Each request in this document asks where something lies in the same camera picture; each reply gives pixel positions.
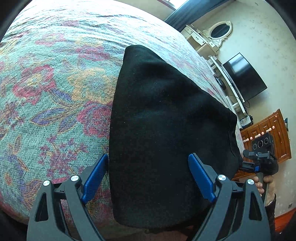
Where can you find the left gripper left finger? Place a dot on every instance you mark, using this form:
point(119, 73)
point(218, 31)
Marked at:
point(92, 177)

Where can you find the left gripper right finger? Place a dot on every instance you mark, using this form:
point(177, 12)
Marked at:
point(204, 176)

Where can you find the black pants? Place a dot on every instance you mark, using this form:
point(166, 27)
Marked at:
point(159, 117)

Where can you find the dark sleeved right forearm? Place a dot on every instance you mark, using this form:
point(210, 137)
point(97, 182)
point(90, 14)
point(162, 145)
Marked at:
point(270, 209)

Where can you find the right hand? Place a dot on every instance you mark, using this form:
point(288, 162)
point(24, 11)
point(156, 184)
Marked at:
point(266, 187)

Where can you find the wooden cabinet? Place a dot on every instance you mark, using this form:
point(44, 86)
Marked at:
point(275, 125)

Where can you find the black router box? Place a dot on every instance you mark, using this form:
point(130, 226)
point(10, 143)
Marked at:
point(246, 122)

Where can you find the white tv stand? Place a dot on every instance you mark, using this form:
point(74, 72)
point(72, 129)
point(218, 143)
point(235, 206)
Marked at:
point(233, 98)

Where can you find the black flat television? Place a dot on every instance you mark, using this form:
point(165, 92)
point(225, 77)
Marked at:
point(247, 81)

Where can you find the floral bedspread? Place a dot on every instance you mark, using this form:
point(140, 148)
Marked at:
point(60, 62)

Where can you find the white vanity dresser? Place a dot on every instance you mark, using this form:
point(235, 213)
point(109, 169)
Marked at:
point(203, 45)

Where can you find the dark blue curtain right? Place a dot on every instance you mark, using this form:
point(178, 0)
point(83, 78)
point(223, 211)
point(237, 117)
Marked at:
point(190, 11)

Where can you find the oval mirror white frame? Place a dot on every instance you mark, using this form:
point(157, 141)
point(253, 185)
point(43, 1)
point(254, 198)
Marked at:
point(219, 32)

